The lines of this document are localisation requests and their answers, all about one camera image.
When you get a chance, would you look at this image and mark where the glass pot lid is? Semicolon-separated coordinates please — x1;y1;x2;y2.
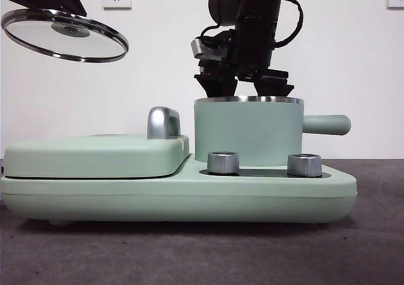
1;8;129;64

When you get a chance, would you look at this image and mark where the silver control knob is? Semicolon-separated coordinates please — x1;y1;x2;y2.
206;151;241;175
286;153;323;177

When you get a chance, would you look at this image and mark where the mint green griddle cover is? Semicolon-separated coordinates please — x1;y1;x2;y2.
3;134;191;179

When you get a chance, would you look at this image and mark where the mint green breakfast machine base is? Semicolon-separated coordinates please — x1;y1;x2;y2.
0;152;358;228

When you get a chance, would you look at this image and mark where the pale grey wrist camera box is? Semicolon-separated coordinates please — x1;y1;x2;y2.
190;37;227;62

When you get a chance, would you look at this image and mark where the mint green pot with handle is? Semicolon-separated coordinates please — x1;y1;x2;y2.
193;96;352;168

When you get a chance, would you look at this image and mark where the black camera cable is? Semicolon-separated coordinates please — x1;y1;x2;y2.
200;25;236;46

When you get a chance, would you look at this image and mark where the silver cover handle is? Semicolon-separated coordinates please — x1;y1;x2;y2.
146;107;182;140

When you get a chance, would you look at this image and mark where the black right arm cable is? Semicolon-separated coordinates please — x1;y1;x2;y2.
273;0;306;50

